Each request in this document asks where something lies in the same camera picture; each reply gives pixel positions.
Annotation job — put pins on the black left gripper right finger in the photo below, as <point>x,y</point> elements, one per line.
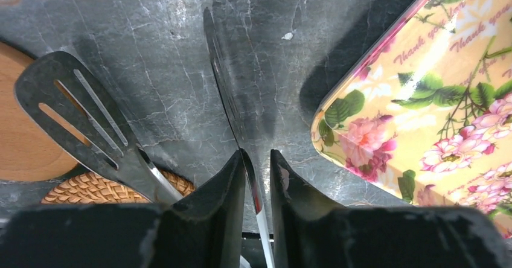
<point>312,230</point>

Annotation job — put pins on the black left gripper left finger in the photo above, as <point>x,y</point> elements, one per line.
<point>203,229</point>

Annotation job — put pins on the silver serving tongs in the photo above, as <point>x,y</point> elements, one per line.
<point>71,106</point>

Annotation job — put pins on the woven rattan coaster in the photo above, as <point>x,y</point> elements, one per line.
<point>90,188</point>

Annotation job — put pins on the floral rectangular tray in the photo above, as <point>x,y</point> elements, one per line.
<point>426,114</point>

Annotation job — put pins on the cork coaster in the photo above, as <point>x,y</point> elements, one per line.
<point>27,153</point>

